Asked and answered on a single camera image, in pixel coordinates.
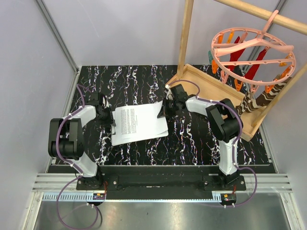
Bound red sock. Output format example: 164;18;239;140
227;49;245;71
244;47;269;80

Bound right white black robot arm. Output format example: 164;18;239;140
157;84;243;190

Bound brown striped sock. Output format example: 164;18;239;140
236;92;252;116
246;77;292;113

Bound black marble pattern mat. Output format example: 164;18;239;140
47;65;279;173

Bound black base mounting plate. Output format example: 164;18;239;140
77;174;246;202

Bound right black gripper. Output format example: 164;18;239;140
158;98;179;119

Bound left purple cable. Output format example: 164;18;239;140
55;83;104;228

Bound white slotted cable duct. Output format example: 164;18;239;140
42;192;94;202

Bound aluminium frame rail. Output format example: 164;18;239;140
22;0;80;230

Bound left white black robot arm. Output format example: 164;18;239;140
48;92;116;190

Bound wooden drying rack stand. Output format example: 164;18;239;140
167;0;307;141

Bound pink round clip hanger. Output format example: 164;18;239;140
208;10;296;92

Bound white clipboard folder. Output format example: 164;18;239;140
111;116;168;146

